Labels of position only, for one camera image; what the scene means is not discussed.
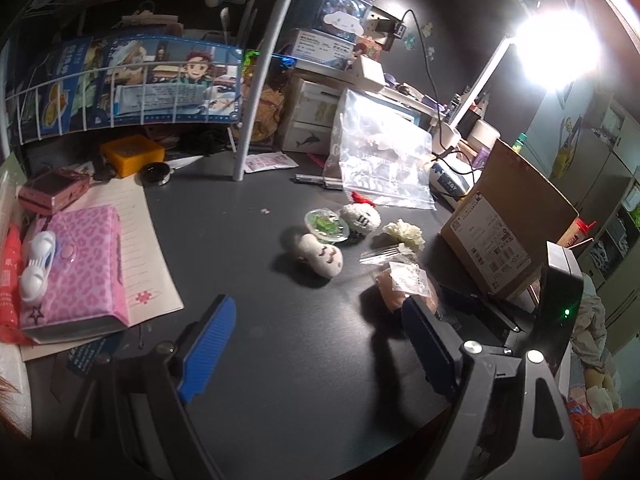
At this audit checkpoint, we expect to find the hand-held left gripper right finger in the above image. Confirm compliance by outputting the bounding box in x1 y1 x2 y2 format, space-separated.
401 296 585 480

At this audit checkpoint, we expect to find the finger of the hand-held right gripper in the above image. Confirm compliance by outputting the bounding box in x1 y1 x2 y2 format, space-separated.
436 282 522 335

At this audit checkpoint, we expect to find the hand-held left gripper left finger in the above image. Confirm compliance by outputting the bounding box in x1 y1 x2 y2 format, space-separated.
75 294 237 480

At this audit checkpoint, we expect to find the snack packet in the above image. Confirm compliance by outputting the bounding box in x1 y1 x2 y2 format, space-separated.
372 260 443 317

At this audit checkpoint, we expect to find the grey plush cloth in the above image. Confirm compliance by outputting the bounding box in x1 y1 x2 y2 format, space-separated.
570 275 623 411

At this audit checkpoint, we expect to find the red capped bottle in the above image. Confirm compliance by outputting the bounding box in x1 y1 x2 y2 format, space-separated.
567 217 599 251

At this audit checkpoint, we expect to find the brown cardboard box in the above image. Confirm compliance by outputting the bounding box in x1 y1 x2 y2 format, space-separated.
440 138 594 301

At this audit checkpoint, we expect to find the clear packet of metal pins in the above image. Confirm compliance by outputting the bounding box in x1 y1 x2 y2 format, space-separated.
360 242 416 266

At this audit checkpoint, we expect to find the white fabric flower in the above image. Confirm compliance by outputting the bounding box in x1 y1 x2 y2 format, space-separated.
382 219 426 254

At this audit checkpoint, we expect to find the cream lined paper sheet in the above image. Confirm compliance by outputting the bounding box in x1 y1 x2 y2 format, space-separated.
22 172 185 362

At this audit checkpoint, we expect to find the dark blue card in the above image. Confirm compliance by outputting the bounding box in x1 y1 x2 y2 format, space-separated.
67 335 121 378

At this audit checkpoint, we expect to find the white and blue device box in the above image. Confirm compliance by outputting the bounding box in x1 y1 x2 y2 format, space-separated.
430 157 484 199

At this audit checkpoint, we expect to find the white peanut plush toy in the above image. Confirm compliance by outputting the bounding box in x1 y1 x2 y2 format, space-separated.
291 232 345 280

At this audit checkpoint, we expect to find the yellow cartoon sticker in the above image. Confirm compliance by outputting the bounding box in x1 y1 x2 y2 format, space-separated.
550 116 586 181

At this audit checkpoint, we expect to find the pink leopard print pouch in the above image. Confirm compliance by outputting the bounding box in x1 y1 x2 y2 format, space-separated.
20 205 132 344

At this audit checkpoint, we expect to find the red cloth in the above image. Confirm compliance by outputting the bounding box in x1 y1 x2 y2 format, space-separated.
565 395 640 458

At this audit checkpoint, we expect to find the white plush with red bow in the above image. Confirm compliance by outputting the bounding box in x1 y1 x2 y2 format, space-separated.
341 191 382 235

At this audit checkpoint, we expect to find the clear cup with green jelly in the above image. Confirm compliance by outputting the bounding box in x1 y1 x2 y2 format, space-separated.
304 208 351 244

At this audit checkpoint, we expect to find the white cylindrical jar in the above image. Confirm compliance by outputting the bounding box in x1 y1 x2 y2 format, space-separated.
470 120 502 149

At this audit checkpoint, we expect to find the round black tin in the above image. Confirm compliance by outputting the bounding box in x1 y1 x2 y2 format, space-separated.
140 161 174 187

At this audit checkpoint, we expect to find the clear zip bag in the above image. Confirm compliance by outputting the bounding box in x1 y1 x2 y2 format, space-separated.
322 89 437 210

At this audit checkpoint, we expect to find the white contact lens case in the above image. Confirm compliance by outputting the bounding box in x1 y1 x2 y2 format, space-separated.
19 231 59 304

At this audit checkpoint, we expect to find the pink printed sachet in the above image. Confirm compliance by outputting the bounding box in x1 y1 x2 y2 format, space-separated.
244 151 299 174

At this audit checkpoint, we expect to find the silver pen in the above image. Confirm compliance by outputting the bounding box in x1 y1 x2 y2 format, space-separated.
295 173 347 191

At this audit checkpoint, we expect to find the orange plastic box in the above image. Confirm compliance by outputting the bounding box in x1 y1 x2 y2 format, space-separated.
99 135 166 179

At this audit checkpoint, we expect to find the white desk lamp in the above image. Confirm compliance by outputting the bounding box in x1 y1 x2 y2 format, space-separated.
430 7 601 157

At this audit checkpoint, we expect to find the white drawer box with whale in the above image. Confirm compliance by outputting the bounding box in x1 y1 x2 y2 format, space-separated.
281 77 351 155

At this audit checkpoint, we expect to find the anime poster card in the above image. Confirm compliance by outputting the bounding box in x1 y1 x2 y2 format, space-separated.
100 35 247 124

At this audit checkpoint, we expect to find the small white carton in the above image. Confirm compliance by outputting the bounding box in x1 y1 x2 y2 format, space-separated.
352 55 387 94

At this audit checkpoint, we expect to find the white metal pole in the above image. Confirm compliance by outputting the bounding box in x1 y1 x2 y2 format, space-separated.
232 0 309 182

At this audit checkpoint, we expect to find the blue printed booklet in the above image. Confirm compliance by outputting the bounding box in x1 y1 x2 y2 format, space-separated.
21 37 108 137

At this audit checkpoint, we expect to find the white labelled box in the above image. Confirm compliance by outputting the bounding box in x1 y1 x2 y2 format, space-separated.
290 29 362 72

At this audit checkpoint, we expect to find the small cardboard figure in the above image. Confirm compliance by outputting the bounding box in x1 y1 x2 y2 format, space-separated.
365 14 393 41

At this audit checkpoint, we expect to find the blue box with cloud character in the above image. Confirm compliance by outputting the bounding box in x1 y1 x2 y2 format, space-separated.
312 0 374 41

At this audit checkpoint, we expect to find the pink compact camera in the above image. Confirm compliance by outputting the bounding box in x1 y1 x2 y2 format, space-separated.
18 169 91 216

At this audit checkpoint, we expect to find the black cable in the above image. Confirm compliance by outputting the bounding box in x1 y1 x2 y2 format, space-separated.
401 9 442 126

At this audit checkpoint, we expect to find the white wire rack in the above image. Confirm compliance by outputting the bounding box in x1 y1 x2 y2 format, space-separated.
4 0 307 147

